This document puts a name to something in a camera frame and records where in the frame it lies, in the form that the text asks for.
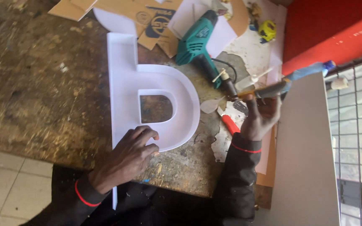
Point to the person's right hand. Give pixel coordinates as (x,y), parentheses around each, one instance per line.
(259,121)

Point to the person's left hand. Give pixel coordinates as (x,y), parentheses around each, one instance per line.
(121,163)

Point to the person's left fingers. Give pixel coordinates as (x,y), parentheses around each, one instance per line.
(146,133)

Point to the person's right fingers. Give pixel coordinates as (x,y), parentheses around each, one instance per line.
(262,102)

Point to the yellow grey hand tool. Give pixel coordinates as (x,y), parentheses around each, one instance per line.
(269,90)

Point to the white letter-shaped plastic tray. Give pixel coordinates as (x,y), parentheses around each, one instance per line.
(124,78)

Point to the clear plastic syringe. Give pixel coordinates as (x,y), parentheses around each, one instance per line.
(250,81)

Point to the white teardrop-shaped scrap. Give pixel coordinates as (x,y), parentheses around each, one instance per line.
(209,106)

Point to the brown cardboard sheet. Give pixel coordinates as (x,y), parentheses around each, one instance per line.
(269,169)

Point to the large white board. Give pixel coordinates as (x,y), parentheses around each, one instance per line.
(303,157)

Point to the yellow tape measure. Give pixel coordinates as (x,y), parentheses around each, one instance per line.
(267,30)

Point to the person's black clothing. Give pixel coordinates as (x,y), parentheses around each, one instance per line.
(156,207)

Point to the white paper sheet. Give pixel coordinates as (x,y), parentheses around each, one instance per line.
(221,37)

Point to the teal heat gun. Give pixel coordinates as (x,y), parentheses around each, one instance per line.
(196,44)

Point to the curved brown cardboard piece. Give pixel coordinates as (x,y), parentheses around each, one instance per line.
(239,15)

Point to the metal window grille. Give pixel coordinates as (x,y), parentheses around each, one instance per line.
(357,141)

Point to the printed brown cardboard piece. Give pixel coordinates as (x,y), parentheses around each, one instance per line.
(149,18)

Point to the round white plastic cutout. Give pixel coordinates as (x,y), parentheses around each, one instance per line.
(115,22)

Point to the plain brown cardboard piece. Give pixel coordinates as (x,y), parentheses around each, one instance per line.
(71,8)

